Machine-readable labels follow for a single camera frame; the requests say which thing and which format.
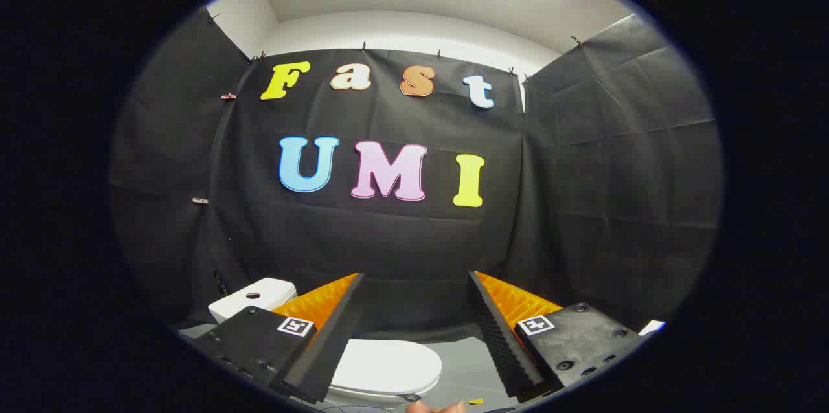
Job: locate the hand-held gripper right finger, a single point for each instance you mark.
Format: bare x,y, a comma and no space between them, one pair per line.
502,348

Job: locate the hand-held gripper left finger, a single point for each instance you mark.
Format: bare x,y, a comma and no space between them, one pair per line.
327,342

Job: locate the white toilet bowl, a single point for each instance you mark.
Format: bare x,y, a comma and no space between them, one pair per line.
363,395

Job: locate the white toilet tank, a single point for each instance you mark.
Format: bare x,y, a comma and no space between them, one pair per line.
249,300

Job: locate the black backdrop cloth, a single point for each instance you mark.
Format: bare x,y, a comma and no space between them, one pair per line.
388,245

